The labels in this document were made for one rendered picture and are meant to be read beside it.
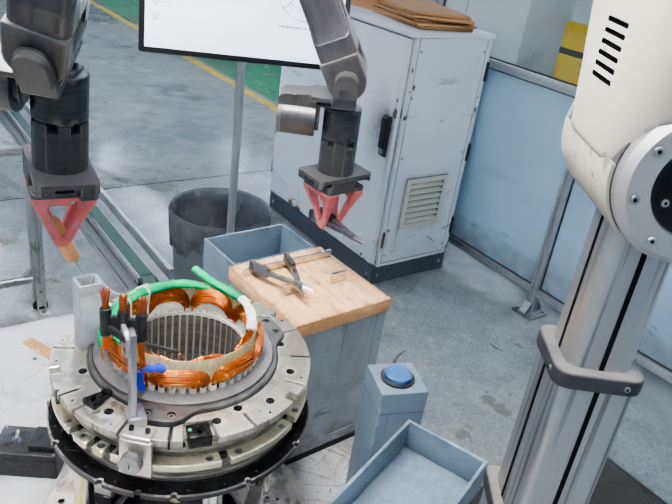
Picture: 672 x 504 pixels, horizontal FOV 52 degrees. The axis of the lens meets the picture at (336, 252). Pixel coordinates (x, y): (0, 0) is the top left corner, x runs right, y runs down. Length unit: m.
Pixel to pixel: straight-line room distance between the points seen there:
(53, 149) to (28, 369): 0.72
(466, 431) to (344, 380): 1.47
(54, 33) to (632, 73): 0.52
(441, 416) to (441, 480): 1.76
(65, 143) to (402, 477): 0.54
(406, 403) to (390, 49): 2.24
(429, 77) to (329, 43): 2.09
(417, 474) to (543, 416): 0.17
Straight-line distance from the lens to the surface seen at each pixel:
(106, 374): 0.86
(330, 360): 1.12
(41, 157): 0.78
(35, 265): 2.96
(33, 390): 1.37
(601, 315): 0.84
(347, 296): 1.11
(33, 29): 0.67
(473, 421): 2.66
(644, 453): 2.83
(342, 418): 1.23
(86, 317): 0.89
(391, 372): 0.99
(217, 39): 1.82
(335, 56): 1.00
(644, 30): 0.70
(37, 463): 1.18
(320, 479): 1.19
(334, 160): 1.06
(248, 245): 1.30
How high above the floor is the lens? 1.62
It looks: 27 degrees down
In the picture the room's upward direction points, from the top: 8 degrees clockwise
